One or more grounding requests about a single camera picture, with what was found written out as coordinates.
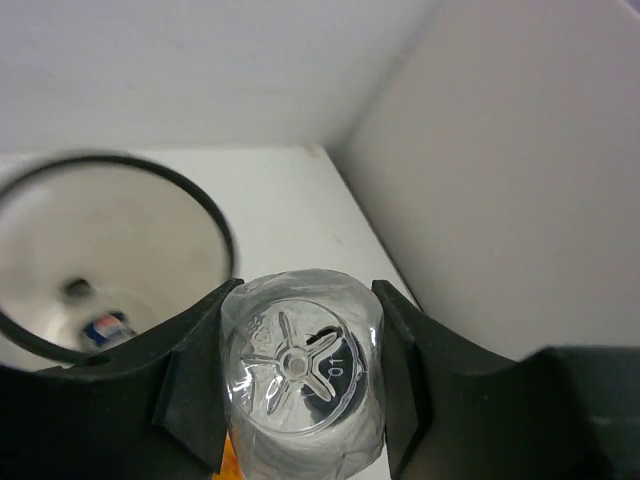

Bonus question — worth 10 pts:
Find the orange labelled crushed bottle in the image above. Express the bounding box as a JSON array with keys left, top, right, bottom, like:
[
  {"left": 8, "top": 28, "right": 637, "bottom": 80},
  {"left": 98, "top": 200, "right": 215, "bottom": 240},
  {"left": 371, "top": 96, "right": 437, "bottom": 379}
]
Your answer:
[{"left": 214, "top": 435, "right": 244, "bottom": 480}]

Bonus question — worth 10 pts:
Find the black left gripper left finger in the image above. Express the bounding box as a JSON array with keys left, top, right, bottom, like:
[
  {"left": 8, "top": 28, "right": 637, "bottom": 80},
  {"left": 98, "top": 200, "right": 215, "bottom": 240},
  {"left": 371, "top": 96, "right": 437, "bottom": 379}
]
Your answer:
[{"left": 1, "top": 279, "right": 240, "bottom": 479}]

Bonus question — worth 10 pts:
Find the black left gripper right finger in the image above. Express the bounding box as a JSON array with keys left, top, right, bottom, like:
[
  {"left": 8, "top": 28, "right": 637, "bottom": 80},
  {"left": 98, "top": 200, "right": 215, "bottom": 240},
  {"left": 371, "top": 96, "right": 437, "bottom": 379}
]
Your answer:
[{"left": 372, "top": 280, "right": 639, "bottom": 479}]

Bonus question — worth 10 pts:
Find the clear bottle with black label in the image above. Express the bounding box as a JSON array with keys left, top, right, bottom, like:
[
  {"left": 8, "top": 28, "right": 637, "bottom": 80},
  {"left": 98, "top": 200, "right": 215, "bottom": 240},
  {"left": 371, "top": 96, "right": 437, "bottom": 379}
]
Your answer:
[{"left": 221, "top": 269, "right": 385, "bottom": 479}]

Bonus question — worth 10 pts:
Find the blue labelled bottle in bin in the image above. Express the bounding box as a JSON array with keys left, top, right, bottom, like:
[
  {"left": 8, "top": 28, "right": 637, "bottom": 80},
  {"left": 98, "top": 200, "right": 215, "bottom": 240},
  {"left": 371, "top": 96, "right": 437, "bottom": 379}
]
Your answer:
[{"left": 81, "top": 311, "right": 137, "bottom": 350}]

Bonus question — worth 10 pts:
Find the white bin with black rim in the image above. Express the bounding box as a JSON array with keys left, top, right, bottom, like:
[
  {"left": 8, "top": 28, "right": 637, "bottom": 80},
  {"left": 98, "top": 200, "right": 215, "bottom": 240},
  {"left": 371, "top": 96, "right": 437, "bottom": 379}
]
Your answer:
[{"left": 1, "top": 151, "right": 236, "bottom": 370}]

